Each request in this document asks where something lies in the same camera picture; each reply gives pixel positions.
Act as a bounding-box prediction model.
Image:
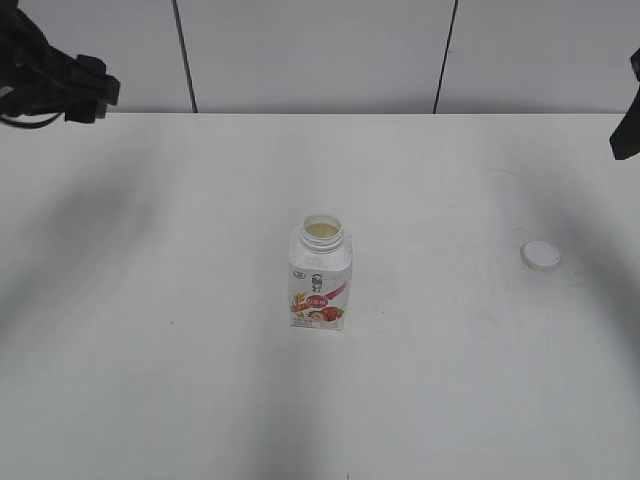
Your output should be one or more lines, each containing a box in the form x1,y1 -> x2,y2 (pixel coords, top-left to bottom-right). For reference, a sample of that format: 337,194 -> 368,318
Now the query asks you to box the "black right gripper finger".
608,47 -> 640,162

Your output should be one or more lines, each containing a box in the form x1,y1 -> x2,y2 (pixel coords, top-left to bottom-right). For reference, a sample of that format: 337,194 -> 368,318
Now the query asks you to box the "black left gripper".
29,46 -> 121,123

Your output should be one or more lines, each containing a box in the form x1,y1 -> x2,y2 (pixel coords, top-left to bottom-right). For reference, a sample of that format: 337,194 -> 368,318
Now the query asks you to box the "white bottle cap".
520,240 -> 561,271

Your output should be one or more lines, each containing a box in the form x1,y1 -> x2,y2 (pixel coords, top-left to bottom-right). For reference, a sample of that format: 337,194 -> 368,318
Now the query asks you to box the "white strawberry yogurt bottle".
288,214 -> 353,331

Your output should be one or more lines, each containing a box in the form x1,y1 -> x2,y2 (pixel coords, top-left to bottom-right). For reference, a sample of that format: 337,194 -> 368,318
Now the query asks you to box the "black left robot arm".
1,1 -> 121,130

